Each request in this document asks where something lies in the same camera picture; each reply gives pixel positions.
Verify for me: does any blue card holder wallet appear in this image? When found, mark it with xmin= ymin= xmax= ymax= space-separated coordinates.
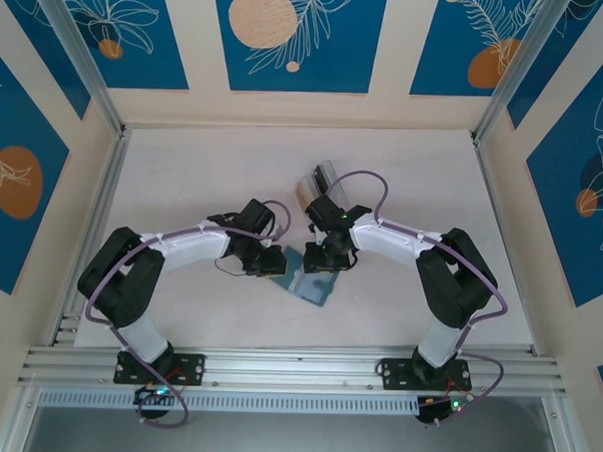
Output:
xmin=266 ymin=244 xmax=340 ymax=309

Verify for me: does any clear tube rack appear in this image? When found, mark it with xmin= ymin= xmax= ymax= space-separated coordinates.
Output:
xmin=294 ymin=158 xmax=354 ymax=217

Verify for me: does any gold credit card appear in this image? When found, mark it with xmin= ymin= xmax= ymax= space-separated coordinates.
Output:
xmin=294 ymin=178 xmax=316 ymax=212

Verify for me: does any small circuit board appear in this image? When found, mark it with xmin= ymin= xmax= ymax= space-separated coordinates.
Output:
xmin=415 ymin=393 xmax=475 ymax=428
xmin=133 ymin=384 xmax=180 ymax=407

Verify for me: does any thin black gripper wire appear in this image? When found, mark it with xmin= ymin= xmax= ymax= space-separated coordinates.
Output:
xmin=211 ymin=255 xmax=251 ymax=280

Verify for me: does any purple camera cable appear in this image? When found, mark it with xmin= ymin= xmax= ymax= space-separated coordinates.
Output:
xmin=80 ymin=191 xmax=294 ymax=432
xmin=317 ymin=167 xmax=515 ymax=431

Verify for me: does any aluminium frame cross rail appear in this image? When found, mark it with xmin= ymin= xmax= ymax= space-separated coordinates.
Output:
xmin=16 ymin=326 xmax=575 ymax=410

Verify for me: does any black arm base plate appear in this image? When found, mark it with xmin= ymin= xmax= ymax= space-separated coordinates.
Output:
xmin=377 ymin=356 xmax=475 ymax=395
xmin=112 ymin=350 xmax=208 ymax=388

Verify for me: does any grey slotted cable duct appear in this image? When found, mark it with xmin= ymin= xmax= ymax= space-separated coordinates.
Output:
xmin=36 ymin=380 xmax=420 ymax=423

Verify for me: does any aluminium side rail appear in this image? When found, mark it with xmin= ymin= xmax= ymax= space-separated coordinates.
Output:
xmin=48 ymin=124 xmax=135 ymax=350
xmin=463 ymin=140 xmax=556 ymax=358

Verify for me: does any aluminium corner post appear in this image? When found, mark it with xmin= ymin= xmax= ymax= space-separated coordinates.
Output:
xmin=19 ymin=0 xmax=132 ymax=137
xmin=472 ymin=0 xmax=583 ymax=149

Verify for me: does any aluminium frame leg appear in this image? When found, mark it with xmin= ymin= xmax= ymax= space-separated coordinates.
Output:
xmin=0 ymin=380 xmax=43 ymax=452
xmin=539 ymin=396 xmax=588 ymax=452

